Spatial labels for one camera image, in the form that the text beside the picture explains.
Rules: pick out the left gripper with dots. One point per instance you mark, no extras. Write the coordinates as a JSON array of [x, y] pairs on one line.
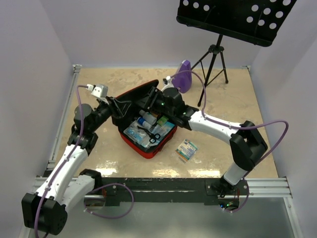
[[120, 107]]

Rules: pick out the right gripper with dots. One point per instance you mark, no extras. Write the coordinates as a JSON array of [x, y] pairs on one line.
[[155, 95]]

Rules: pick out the small blue label bottle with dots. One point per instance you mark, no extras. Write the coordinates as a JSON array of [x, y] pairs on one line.
[[141, 121]]

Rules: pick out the green small box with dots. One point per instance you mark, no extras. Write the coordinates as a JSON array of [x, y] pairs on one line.
[[162, 121]]

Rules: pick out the red black medicine case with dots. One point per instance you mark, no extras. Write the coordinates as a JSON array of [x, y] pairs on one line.
[[137, 95]]

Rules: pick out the blue pouch packet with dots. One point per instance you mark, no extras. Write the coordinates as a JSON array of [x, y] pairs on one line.
[[163, 130]]

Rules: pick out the white gauze packet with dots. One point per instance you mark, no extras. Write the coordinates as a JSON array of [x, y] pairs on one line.
[[146, 143]]

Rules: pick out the black handled scissors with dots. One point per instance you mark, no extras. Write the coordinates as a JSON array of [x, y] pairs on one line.
[[153, 137]]

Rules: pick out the bandage packets pile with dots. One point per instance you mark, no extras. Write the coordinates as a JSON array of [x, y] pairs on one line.
[[186, 150]]

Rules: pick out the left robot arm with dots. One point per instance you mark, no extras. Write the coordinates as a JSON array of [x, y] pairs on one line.
[[46, 210]]

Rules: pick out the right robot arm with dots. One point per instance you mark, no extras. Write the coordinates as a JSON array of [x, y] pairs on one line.
[[246, 143]]

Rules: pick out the purple metronome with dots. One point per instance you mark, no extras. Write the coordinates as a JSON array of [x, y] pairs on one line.
[[183, 79]]

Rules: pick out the black music stand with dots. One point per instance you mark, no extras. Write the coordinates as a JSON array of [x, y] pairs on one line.
[[252, 21]]

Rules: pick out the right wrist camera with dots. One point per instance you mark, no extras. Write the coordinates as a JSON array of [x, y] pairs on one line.
[[167, 83]]

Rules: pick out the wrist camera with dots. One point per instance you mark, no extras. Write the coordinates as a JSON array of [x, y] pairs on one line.
[[99, 91], [167, 83]]

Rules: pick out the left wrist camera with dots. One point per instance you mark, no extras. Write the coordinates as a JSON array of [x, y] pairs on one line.
[[99, 91]]

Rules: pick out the aluminium frame rail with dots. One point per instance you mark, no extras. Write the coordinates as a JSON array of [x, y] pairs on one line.
[[45, 88]]

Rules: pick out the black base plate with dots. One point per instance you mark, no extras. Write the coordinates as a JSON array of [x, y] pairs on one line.
[[209, 191]]

